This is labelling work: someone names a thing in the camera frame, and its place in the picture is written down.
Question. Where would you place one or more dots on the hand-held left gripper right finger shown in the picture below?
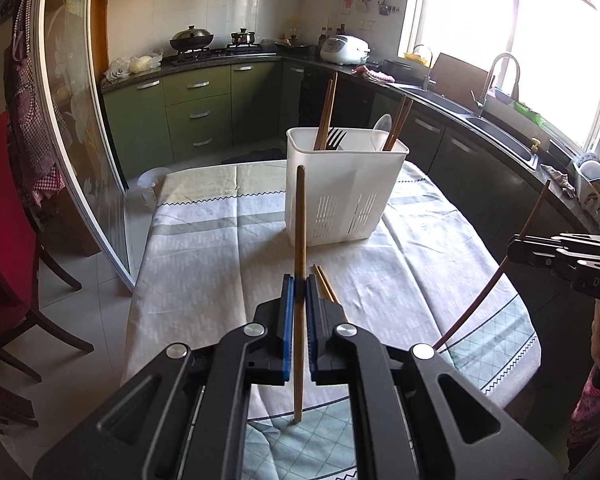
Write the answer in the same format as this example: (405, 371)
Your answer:
(312, 320)

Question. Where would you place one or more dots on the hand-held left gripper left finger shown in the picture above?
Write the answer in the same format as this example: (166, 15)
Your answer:
(289, 320)

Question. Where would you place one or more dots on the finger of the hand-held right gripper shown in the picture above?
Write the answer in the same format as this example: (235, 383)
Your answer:
(590, 246)
(535, 254)

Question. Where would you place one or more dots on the reddish brown chopstick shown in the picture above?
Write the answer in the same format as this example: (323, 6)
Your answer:
(396, 122)
(485, 292)
(401, 125)

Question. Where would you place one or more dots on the white plastic utensil holder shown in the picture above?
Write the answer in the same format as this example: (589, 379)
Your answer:
(345, 195)

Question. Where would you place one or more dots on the black fork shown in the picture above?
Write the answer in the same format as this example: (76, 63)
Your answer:
(336, 139)

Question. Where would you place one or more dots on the white plastic spoon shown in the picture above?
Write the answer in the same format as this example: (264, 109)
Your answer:
(382, 127)

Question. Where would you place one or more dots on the person's right forearm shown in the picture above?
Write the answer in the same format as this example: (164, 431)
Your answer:
(592, 410)

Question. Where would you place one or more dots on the dish rack with dishes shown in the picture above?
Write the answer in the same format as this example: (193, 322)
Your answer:
(592, 190)

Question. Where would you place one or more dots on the grey rag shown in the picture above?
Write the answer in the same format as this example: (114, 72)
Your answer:
(557, 180)

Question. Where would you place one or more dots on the small yellow tap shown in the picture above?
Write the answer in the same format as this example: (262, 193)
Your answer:
(535, 145)

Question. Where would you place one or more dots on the steel double sink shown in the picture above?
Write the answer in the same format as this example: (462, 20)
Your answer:
(500, 135)

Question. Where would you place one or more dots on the green plastic tray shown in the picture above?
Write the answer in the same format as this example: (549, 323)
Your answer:
(527, 110)

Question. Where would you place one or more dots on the tall steel faucet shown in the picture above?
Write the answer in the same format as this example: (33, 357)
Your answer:
(490, 75)

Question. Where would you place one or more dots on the white trash bin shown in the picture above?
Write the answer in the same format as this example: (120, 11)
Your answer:
(152, 187)

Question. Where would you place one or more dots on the brown cutting board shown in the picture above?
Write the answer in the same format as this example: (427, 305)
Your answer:
(460, 75)

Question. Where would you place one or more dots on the green base cabinets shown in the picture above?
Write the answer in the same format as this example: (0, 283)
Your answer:
(195, 110)

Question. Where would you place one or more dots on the red kitchen cloth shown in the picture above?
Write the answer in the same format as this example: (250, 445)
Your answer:
(375, 74)

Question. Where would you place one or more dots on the wooden door pillar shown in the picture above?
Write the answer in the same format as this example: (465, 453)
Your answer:
(100, 160)

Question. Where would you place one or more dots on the kitchen window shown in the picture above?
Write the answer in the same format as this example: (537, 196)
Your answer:
(480, 10)

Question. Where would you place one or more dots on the white rice cooker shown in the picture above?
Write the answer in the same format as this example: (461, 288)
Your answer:
(344, 50)

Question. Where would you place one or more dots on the black gas stove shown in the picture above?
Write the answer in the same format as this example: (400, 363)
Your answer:
(215, 54)

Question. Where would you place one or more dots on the group of sauce bottles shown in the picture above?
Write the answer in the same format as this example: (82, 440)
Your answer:
(330, 35)

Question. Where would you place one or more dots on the small dark cooking pot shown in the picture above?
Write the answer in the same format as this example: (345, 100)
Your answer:
(243, 37)

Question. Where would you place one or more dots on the black lidded wok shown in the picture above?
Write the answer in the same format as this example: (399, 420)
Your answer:
(191, 40)

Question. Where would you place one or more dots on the white plastic bags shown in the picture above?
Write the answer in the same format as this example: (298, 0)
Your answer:
(135, 65)

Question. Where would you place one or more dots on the sliding glass door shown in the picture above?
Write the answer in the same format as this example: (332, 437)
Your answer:
(75, 110)

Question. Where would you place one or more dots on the dark wooden chair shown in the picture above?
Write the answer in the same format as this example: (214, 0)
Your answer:
(0, 405)

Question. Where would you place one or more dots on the red covered wooden chair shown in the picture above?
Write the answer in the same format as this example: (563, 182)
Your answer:
(0, 220)

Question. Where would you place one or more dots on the red checked apron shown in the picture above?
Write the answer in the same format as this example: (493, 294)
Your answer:
(27, 110)

